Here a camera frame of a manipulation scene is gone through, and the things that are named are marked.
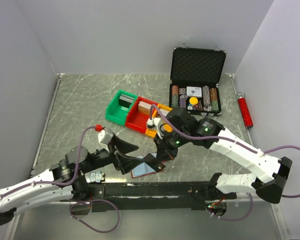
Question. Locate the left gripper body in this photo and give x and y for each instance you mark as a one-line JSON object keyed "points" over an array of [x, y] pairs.
{"points": [[110, 157]]}

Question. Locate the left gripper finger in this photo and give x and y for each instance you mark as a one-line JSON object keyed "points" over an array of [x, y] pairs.
{"points": [[124, 163], [123, 146]]}

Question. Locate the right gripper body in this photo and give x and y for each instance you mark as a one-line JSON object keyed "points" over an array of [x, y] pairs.
{"points": [[170, 142]]}

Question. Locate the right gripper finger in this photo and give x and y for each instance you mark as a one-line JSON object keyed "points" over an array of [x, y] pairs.
{"points": [[164, 151], [160, 166]]}

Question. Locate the black VIP card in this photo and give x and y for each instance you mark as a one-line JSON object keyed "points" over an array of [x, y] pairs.
{"points": [[149, 159]]}

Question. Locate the red leather card holder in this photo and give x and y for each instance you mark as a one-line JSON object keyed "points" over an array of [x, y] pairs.
{"points": [[142, 170]]}

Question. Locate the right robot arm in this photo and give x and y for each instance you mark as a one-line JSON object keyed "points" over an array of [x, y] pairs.
{"points": [[267, 175]]}

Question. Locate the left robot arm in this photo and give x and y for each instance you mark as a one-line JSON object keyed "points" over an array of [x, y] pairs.
{"points": [[66, 179]]}

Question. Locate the cards in red bin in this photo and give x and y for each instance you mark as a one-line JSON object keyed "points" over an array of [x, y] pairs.
{"points": [[145, 108]]}

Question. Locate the cards in green bin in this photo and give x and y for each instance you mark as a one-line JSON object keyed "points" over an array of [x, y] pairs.
{"points": [[125, 100]]}

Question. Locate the white playing card deck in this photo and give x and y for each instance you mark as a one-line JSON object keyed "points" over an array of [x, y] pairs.
{"points": [[193, 91]]}

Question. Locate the yellow plastic bin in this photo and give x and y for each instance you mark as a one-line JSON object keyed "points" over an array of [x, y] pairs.
{"points": [[165, 110]]}

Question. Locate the cartoon sticker tag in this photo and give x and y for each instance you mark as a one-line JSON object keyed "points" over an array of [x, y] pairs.
{"points": [[96, 177]]}

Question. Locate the red plastic bin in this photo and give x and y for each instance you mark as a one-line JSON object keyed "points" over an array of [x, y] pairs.
{"points": [[136, 121]]}

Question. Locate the green plastic bin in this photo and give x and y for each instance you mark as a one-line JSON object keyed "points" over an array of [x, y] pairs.
{"points": [[115, 112]]}

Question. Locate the yellow dealer chip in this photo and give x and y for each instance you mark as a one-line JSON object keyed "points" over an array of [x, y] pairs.
{"points": [[193, 101]]}

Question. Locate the black poker chip case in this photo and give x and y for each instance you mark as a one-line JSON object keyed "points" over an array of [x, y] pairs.
{"points": [[196, 67]]}

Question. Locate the red glitter tube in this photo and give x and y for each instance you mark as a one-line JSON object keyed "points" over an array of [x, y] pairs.
{"points": [[247, 119]]}

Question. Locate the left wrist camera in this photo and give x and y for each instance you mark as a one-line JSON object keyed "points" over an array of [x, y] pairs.
{"points": [[105, 136]]}

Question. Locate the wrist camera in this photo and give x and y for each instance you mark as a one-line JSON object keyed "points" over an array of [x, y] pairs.
{"points": [[105, 136], [155, 127]]}

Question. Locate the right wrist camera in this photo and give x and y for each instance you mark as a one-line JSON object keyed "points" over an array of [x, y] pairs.
{"points": [[155, 127]]}

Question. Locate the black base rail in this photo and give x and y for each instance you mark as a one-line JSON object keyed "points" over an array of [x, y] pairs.
{"points": [[158, 195]]}

